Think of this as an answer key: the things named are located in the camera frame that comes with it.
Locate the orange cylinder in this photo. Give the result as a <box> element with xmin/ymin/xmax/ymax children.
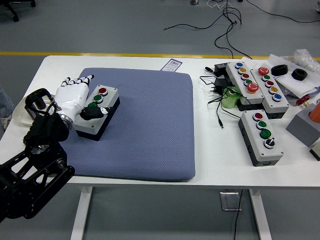
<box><xmin>308</xmin><ymin>102</ymin><xmax>320</xmax><ymax>123</ymax></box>

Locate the white table leg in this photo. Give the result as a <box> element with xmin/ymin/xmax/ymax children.
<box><xmin>69</xmin><ymin>186</ymin><xmax>94</xmax><ymax>240</ymax></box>
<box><xmin>248</xmin><ymin>188</ymin><xmax>273</xmax><ymax>240</ymax></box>

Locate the light green tape roll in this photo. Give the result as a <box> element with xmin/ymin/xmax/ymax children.
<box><xmin>221</xmin><ymin>86</ymin><xmax>241</xmax><ymax>109</ymax></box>

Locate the blue-grey padded mat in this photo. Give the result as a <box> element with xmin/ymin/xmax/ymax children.
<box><xmin>57</xmin><ymin>67</ymin><xmax>196</xmax><ymax>183</ymax></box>

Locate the black hanging cable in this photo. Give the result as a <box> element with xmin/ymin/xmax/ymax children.
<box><xmin>233</xmin><ymin>189</ymin><xmax>244</xmax><ymax>240</ymax></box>

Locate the cream shallow dish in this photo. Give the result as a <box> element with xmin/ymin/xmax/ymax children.
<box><xmin>12</xmin><ymin>94</ymin><xmax>56</xmax><ymax>128</ymax></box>

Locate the person's leg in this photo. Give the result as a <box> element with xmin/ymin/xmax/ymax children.
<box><xmin>0</xmin><ymin>83</ymin><xmax>16</xmax><ymax>131</ymax></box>

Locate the black foam ring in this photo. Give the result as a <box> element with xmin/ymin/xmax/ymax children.
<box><xmin>271</xmin><ymin>64</ymin><xmax>289</xmax><ymax>76</ymax></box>
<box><xmin>291</xmin><ymin>68</ymin><xmax>308</xmax><ymax>82</ymax></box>

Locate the clear bubble wrap bag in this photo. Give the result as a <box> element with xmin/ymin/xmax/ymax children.
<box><xmin>292</xmin><ymin>48</ymin><xmax>320</xmax><ymax>73</ymax></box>

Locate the red knob part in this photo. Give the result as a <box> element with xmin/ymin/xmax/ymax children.
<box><xmin>295</xmin><ymin>96</ymin><xmax>311</xmax><ymax>106</ymax></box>

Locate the grey five-button box, mushroom end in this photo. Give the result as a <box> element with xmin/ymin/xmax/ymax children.
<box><xmin>250</xmin><ymin>66</ymin><xmax>290</xmax><ymax>120</ymax></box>

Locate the black office chair base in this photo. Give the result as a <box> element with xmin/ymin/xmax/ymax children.
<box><xmin>0</xmin><ymin>0</ymin><xmax>37</xmax><ymax>23</ymax></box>

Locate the small white and black box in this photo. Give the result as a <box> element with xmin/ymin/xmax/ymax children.
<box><xmin>309</xmin><ymin>142</ymin><xmax>320</xmax><ymax>162</ymax></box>

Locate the black power adapter box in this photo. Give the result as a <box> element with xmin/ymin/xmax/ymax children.
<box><xmin>213</xmin><ymin>62</ymin><xmax>230</xmax><ymax>77</ymax></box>

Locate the grey five-button box, blue end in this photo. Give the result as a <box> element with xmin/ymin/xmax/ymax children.
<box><xmin>225</xmin><ymin>61</ymin><xmax>266</xmax><ymax>112</ymax></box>

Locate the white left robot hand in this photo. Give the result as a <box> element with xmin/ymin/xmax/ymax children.
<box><xmin>53</xmin><ymin>74</ymin><xmax>112</xmax><ymax>121</ymax></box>

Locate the silver floor socket plate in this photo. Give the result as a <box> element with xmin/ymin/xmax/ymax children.
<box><xmin>219</xmin><ymin>191</ymin><xmax>243</xmax><ymax>212</ymax></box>

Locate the long black floor cable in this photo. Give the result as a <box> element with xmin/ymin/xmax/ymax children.
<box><xmin>163</xmin><ymin>0</ymin><xmax>253</xmax><ymax>60</ymax></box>

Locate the grey block box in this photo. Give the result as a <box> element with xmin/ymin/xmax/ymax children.
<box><xmin>285</xmin><ymin>103</ymin><xmax>320</xmax><ymax>148</ymax></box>

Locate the purple and white label card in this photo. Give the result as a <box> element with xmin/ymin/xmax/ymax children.
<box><xmin>160</xmin><ymin>58</ymin><xmax>183</xmax><ymax>73</ymax></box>

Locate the grey four-button control box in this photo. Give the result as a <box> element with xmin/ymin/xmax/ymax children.
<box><xmin>237</xmin><ymin>110</ymin><xmax>285</xmax><ymax>168</ymax></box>
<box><xmin>74</xmin><ymin>84</ymin><xmax>121</xmax><ymax>142</ymax></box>

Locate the black plug with thin cord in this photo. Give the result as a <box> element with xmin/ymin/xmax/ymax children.
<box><xmin>199</xmin><ymin>74</ymin><xmax>248</xmax><ymax>130</ymax></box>

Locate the white paper sheet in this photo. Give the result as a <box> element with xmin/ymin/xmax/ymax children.
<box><xmin>241</xmin><ymin>53</ymin><xmax>320</xmax><ymax>97</ymax></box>

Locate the dark brown cylindrical capacitor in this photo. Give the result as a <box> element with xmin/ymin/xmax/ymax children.
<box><xmin>33</xmin><ymin>98</ymin><xmax>47</xmax><ymax>110</ymax></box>

